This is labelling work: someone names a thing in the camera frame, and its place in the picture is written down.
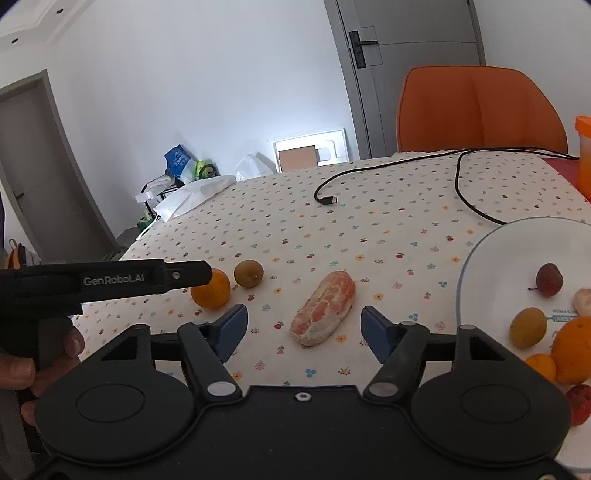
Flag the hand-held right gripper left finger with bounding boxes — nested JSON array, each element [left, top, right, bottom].
[[99, 304, 250, 408]]

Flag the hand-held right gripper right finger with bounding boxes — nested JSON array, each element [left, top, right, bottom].
[[360, 305, 505, 407]]

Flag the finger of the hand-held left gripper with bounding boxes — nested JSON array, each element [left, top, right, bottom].
[[164, 260, 213, 290]]

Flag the small orange tangerine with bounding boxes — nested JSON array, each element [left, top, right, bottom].
[[190, 269, 232, 309]]

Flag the peeled tangerine piece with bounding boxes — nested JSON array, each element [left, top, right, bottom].
[[290, 270, 357, 348]]

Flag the brown-green longan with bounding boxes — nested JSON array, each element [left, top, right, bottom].
[[233, 260, 265, 289], [509, 307, 548, 349]]

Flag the white plate with blue rim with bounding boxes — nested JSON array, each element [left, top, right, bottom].
[[455, 217, 591, 472]]

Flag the tiny orange kumquat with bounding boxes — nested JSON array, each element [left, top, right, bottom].
[[525, 353, 557, 381]]

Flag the dark red plum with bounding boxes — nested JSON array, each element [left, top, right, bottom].
[[529, 263, 564, 297]]

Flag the large orange tangerine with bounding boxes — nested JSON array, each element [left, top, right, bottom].
[[550, 316, 591, 385]]

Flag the small red fruit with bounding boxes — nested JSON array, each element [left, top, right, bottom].
[[565, 384, 591, 426]]

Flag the person's left hand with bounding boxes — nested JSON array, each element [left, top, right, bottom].
[[0, 325, 86, 428]]

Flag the orange bag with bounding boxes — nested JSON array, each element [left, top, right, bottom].
[[4, 240, 27, 269]]

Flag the white plastic bag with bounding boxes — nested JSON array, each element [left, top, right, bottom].
[[153, 174, 236, 223]]

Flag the black metal rack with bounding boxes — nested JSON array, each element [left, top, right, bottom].
[[136, 173, 179, 232]]

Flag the floral printed tablecloth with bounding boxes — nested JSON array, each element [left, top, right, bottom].
[[69, 150, 591, 476]]

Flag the green packet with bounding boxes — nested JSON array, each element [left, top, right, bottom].
[[194, 159, 221, 181]]

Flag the blue bag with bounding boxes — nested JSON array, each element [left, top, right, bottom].
[[164, 145, 195, 181]]

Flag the brown door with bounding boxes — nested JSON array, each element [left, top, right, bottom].
[[0, 69, 122, 265]]

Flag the clear plastic bag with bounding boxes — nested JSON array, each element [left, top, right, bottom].
[[233, 153, 276, 182]]

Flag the grey door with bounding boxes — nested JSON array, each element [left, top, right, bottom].
[[323, 0, 487, 160]]

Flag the orange chair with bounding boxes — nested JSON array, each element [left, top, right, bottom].
[[396, 66, 569, 154]]

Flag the orange lidded cup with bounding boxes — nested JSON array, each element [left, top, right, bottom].
[[575, 115, 591, 200]]

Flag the white picture frame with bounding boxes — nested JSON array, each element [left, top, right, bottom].
[[273, 128, 348, 174]]

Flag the black usb cable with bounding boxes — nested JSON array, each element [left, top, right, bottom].
[[315, 148, 581, 227]]

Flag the black door handle lock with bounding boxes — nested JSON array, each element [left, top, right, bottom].
[[348, 30, 380, 69]]

